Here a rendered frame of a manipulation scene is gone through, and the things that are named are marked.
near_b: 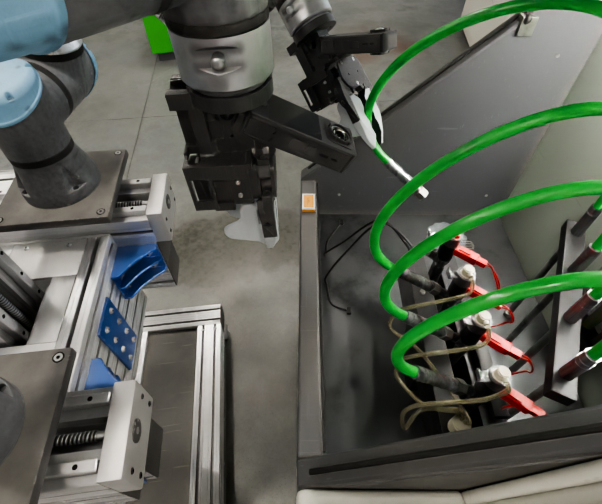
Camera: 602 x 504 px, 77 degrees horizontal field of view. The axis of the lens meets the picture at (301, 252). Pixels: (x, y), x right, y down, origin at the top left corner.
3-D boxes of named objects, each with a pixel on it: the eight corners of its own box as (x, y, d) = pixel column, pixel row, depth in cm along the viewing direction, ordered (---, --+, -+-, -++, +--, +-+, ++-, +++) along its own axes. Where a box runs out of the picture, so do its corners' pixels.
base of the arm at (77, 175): (13, 212, 75) (-20, 172, 67) (36, 164, 84) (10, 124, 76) (92, 205, 76) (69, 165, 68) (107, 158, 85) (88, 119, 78)
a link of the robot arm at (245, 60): (269, -3, 30) (269, 39, 25) (274, 57, 34) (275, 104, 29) (174, 3, 30) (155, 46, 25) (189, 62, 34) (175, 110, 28)
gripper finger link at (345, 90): (361, 121, 63) (340, 71, 62) (369, 117, 62) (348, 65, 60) (346, 126, 60) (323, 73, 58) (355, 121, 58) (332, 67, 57)
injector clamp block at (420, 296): (390, 294, 87) (404, 253, 75) (434, 295, 87) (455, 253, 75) (418, 461, 66) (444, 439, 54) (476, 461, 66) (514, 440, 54)
